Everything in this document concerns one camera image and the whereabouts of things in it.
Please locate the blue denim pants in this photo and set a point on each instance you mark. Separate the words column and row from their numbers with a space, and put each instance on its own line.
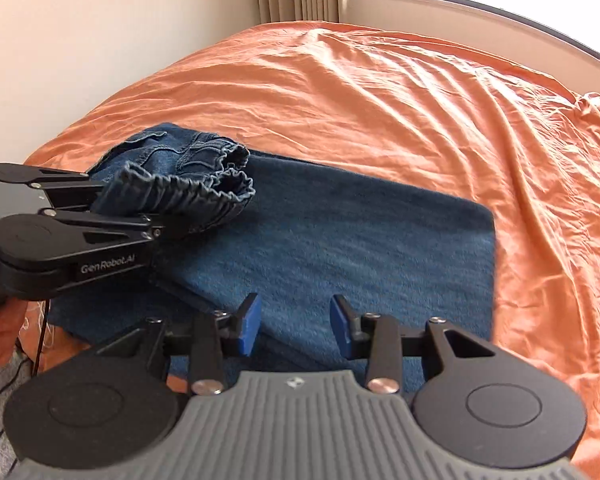
column 330, row 240

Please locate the person's left hand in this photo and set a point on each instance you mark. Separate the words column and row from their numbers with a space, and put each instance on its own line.
column 0, row 340

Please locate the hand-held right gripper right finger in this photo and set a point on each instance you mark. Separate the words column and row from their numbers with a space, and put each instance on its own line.
column 341, row 326

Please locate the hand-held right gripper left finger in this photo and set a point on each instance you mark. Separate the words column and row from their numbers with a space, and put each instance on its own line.
column 247, row 326

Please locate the orange bed sheet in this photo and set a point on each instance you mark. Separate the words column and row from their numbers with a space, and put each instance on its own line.
column 405, row 125

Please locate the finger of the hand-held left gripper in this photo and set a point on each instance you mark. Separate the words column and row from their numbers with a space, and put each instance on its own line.
column 65, row 190
column 130, row 221

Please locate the grey striped clothing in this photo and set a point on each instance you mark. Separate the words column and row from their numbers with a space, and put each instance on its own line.
column 0, row 410

